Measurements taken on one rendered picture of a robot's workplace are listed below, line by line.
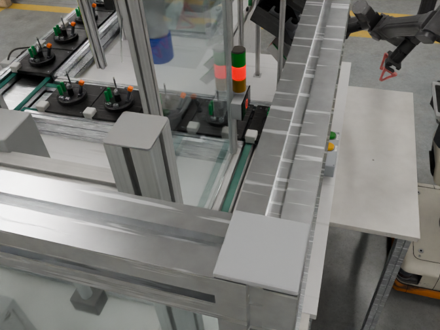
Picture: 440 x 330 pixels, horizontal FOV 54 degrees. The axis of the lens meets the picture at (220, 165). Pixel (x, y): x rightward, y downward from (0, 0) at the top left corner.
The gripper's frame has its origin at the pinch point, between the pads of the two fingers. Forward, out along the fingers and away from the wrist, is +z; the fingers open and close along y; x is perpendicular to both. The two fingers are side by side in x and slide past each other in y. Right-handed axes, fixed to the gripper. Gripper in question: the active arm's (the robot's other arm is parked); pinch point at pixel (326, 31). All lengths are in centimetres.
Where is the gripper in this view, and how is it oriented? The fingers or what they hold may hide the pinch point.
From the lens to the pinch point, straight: 186.8
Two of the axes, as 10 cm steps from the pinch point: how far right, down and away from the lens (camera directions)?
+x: 4.2, 7.7, 4.7
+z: -7.8, 0.5, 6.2
